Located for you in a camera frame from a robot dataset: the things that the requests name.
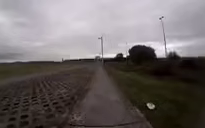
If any grass verge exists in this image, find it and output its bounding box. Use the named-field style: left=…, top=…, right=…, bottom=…
left=103, top=61, right=205, bottom=128

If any small dark tree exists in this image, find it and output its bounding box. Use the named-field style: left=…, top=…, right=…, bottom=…
left=114, top=52, right=125, bottom=62

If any dark hedge row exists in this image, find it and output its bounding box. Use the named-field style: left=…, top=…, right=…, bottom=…
left=149, top=50, right=205, bottom=79

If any white litter piece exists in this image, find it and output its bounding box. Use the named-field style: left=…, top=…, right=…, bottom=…
left=146, top=102, right=156, bottom=111

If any distant row of trees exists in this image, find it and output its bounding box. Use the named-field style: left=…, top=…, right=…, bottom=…
left=61, top=58, right=101, bottom=63

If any flat grass field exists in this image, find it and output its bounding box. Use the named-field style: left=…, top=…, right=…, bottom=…
left=0, top=61, right=91, bottom=82

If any pale lamp post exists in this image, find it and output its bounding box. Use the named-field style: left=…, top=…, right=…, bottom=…
left=97, top=35, right=105, bottom=65

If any grey concrete path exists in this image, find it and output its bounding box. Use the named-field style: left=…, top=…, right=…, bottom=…
left=67, top=63, right=154, bottom=128

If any tall lamp post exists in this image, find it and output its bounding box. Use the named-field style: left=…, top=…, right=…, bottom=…
left=158, top=15, right=169, bottom=58

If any large dark tree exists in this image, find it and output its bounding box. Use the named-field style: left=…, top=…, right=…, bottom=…
left=127, top=44, right=158, bottom=65

